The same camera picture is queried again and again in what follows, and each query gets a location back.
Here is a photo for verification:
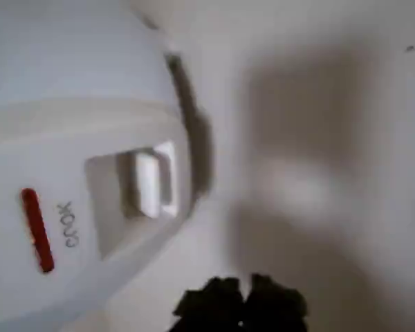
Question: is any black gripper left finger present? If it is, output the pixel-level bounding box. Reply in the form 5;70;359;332
165;275;246;332

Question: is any white rice cooker body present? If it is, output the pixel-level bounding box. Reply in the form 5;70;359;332
0;0;195;332

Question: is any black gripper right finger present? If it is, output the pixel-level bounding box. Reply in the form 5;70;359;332
245;273;311;332

